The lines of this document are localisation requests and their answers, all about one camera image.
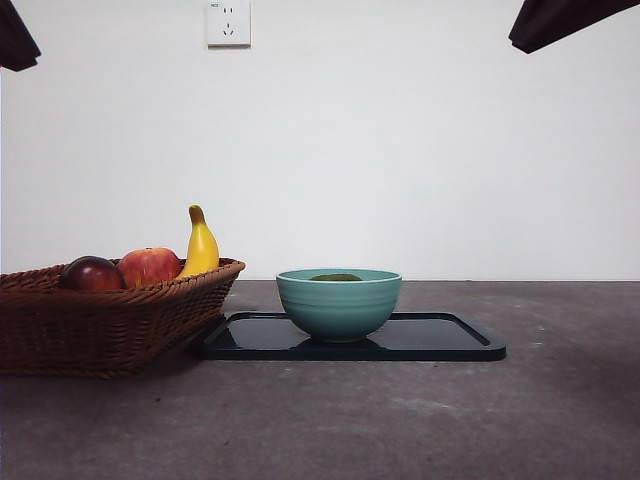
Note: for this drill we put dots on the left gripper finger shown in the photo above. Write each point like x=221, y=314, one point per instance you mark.
x=15, y=35

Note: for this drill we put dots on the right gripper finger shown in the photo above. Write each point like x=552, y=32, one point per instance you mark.
x=565, y=22

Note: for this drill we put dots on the green avocado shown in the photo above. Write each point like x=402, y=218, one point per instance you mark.
x=335, y=277

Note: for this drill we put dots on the teal ceramic bowl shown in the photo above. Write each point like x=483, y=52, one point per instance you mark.
x=340, y=310

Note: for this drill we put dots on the dark red plum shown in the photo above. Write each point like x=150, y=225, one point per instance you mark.
x=92, y=275

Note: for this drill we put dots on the red yellow apple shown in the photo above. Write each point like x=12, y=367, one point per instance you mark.
x=150, y=267

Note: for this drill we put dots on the yellow banana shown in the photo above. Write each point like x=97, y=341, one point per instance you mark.
x=202, y=250

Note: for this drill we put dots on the brown wicker basket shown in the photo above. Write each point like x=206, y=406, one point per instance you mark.
x=100, y=330

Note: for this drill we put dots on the black rectangular tray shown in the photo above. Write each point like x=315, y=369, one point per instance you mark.
x=425, y=340

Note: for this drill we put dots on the white wall socket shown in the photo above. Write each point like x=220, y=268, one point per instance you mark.
x=229, y=25

